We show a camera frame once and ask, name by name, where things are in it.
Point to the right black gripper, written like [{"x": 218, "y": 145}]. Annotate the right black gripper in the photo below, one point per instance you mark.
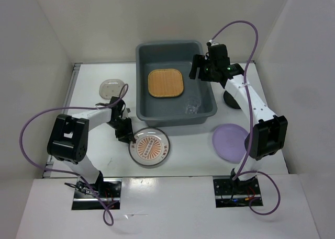
[{"x": 198, "y": 60}]

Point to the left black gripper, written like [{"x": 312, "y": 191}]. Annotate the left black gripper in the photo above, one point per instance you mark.
[{"x": 127, "y": 133}]

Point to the round patterned plate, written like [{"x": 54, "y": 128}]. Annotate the round patterned plate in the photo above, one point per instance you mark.
[{"x": 151, "y": 147}]

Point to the woven bamboo square tray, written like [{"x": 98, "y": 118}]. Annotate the woven bamboo square tray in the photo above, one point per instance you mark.
[{"x": 164, "y": 83}]

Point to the clear plastic cup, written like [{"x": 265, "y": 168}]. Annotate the clear plastic cup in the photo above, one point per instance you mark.
[{"x": 192, "y": 105}]

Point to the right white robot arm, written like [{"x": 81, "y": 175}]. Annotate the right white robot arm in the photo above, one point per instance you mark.
[{"x": 267, "y": 129}]

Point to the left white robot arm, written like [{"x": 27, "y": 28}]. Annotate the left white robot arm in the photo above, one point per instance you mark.
[{"x": 68, "y": 141}]

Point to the grey plastic bin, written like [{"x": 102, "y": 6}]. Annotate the grey plastic bin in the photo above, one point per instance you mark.
[{"x": 165, "y": 112}]

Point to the black round plate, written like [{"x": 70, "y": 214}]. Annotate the black round plate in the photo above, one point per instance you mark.
[{"x": 230, "y": 101}]

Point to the clear square small dish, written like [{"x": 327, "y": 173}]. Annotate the clear square small dish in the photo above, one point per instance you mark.
[{"x": 110, "y": 88}]

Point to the purple round plate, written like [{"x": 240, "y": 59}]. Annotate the purple round plate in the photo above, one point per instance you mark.
[{"x": 228, "y": 142}]

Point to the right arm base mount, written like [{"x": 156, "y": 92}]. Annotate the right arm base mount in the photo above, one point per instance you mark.
[{"x": 228, "y": 196}]

